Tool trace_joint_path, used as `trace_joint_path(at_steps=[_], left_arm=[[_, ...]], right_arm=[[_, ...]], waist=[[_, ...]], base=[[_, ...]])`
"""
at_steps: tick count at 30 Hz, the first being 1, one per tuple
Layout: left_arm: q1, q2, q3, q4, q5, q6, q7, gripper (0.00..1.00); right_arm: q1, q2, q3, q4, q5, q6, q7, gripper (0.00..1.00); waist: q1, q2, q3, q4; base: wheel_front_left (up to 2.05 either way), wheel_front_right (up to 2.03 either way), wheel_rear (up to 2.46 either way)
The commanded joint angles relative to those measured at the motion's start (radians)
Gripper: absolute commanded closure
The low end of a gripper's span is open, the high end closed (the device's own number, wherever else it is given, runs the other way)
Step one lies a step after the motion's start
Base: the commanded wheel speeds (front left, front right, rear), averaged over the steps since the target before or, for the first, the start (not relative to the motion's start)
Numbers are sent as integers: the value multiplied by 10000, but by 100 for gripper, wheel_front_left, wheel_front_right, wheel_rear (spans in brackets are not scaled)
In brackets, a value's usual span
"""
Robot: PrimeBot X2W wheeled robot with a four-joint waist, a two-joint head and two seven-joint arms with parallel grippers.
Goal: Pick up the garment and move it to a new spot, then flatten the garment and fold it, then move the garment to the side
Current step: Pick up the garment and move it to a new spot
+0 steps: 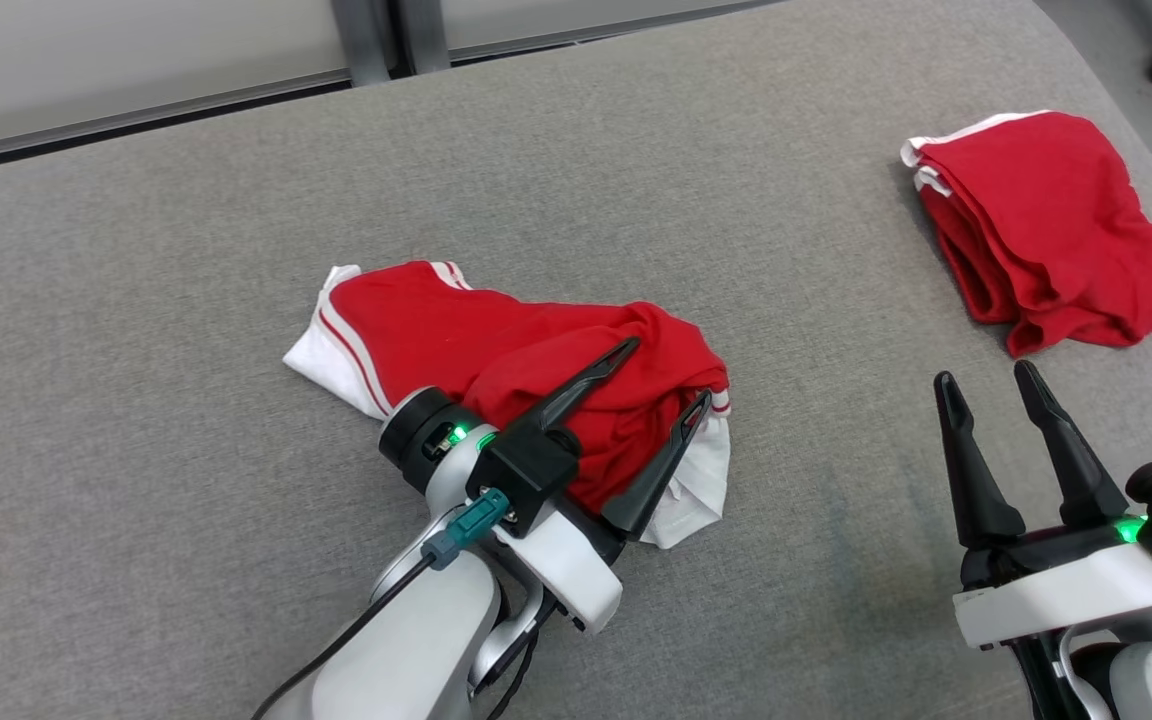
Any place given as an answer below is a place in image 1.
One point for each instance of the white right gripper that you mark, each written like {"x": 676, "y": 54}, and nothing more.
{"x": 1066, "y": 595}

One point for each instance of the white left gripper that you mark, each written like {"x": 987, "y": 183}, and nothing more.
{"x": 576, "y": 570}

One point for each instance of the red shirt with white sleeves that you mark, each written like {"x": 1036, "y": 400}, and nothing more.
{"x": 416, "y": 330}
{"x": 1046, "y": 210}

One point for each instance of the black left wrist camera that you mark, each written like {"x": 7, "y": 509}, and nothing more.
{"x": 531, "y": 470}

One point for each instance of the grey partition base rail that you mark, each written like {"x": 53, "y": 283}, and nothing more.
{"x": 136, "y": 122}
{"x": 616, "y": 28}

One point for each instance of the grey partition post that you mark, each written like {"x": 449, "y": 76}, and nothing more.
{"x": 424, "y": 35}
{"x": 364, "y": 40}

